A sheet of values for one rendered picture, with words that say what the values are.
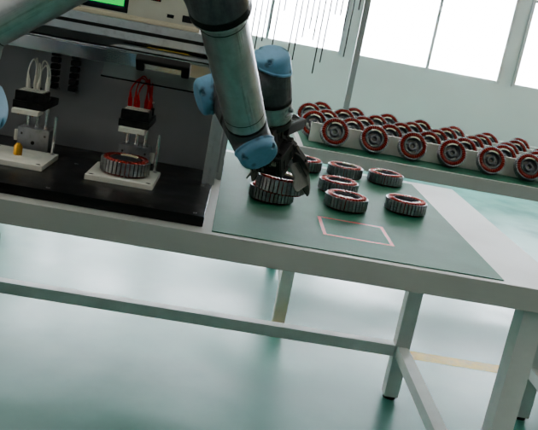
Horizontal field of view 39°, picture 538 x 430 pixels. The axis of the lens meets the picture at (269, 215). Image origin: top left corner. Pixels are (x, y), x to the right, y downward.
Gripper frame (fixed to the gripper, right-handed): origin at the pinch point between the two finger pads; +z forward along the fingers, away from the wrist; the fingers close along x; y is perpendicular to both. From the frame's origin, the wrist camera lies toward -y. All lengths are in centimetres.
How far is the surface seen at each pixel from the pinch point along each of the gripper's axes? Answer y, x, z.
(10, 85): -2, -76, -7
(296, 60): -515, -225, 318
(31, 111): 13, -56, -14
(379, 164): -99, -7, 72
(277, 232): 13.8, 5.2, 0.3
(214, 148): -6.4, -20.4, 0.4
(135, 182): 15.7, -27.9, -4.3
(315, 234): 7.8, 11.5, 4.0
